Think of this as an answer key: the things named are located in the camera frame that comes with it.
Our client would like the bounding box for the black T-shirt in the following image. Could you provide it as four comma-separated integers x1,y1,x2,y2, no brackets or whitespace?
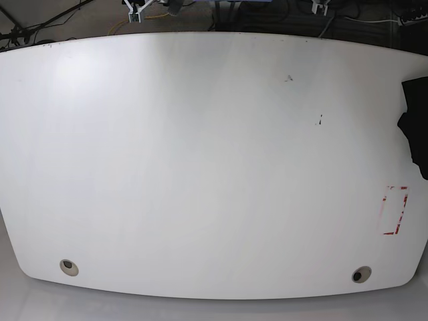
397,77,428,180

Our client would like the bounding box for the left table grommet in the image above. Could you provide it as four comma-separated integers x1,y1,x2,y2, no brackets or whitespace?
60,259,79,277

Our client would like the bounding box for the table grommet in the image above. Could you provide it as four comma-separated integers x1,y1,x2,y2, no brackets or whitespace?
60,259,79,277
352,266,372,284

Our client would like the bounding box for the right table grommet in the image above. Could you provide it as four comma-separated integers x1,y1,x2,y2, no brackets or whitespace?
352,266,372,284

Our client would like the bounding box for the red tape marking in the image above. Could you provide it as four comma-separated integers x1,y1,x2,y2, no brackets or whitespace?
379,186,409,235

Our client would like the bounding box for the yellow cable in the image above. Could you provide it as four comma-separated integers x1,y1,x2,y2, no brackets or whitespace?
107,11,171,36

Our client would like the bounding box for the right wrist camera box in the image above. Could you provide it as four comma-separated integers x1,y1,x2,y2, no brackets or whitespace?
128,12,141,23

